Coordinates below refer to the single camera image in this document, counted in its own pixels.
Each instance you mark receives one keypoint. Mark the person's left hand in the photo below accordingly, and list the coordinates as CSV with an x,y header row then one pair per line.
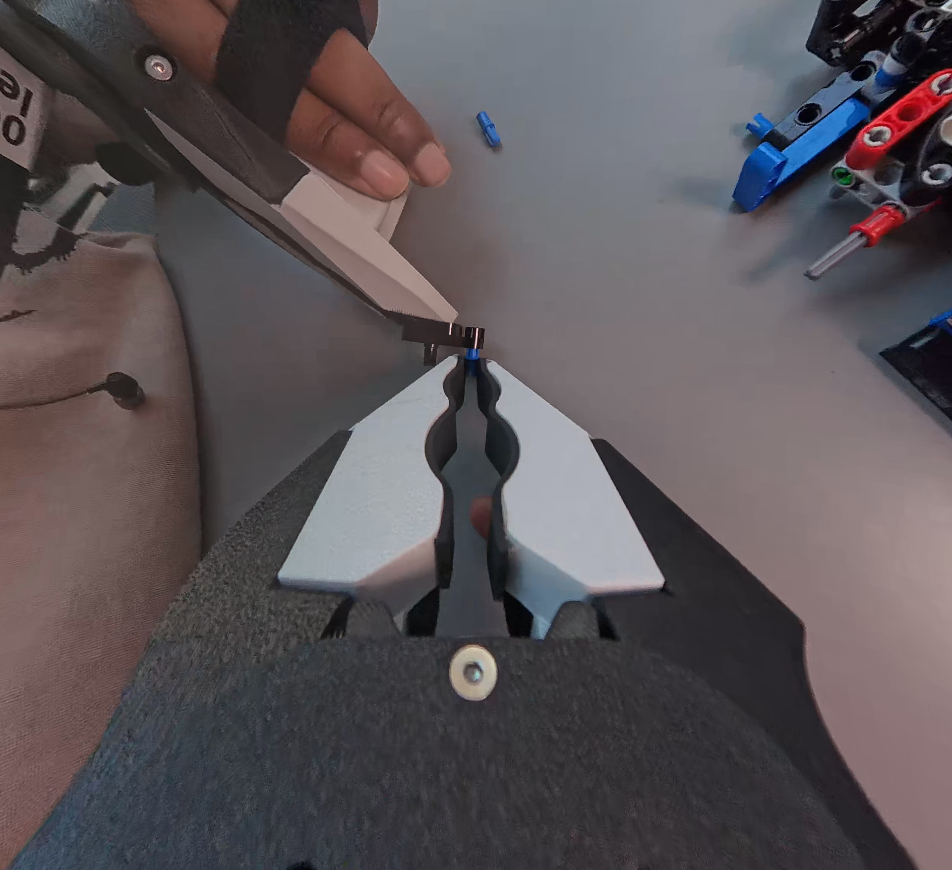
x,y
357,118

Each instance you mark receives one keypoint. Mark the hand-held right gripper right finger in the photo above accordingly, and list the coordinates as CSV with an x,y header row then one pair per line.
x,y
580,513

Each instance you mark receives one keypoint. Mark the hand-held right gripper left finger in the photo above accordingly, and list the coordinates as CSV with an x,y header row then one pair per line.
x,y
364,513

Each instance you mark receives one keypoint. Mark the person's right hand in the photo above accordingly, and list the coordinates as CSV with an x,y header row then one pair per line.
x,y
482,516

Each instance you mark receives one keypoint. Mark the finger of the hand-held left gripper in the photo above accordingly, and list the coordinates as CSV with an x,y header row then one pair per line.
x,y
357,245

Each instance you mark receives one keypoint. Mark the black brick connector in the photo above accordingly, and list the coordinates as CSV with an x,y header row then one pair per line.
x,y
428,332

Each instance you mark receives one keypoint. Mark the toy brick race car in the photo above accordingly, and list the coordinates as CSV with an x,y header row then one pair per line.
x,y
892,104

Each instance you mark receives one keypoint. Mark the blue brick pin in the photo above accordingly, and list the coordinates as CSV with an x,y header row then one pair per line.
x,y
489,130
471,358

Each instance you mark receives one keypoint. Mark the grey desk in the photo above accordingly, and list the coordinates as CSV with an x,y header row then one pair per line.
x,y
632,327

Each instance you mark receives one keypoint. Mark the person's beige hoodie torso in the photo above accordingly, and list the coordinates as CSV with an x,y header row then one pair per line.
x,y
89,476

